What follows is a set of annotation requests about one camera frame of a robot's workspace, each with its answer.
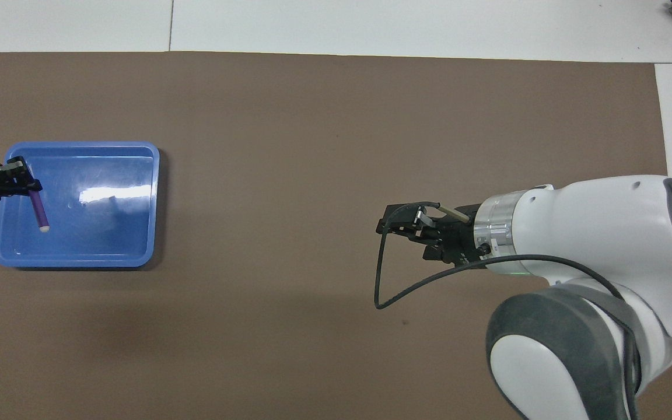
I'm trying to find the purple marker pen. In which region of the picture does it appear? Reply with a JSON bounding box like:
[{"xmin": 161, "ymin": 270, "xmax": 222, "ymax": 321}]
[{"xmin": 28, "ymin": 178, "xmax": 50, "ymax": 233}]

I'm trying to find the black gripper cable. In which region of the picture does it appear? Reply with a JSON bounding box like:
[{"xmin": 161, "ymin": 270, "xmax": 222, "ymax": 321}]
[{"xmin": 374, "ymin": 202, "xmax": 643, "ymax": 420}]

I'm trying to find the blue plastic tray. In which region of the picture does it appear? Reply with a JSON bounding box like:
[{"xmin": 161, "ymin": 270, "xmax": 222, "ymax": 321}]
[{"xmin": 0, "ymin": 141, "xmax": 160, "ymax": 268}]

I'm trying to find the brown table mat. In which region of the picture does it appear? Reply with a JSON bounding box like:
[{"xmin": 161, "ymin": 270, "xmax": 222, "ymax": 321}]
[{"xmin": 0, "ymin": 51, "xmax": 672, "ymax": 420}]

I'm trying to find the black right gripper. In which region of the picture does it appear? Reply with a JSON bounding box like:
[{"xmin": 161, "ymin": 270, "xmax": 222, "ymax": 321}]
[{"xmin": 376, "ymin": 202, "xmax": 484, "ymax": 268}]

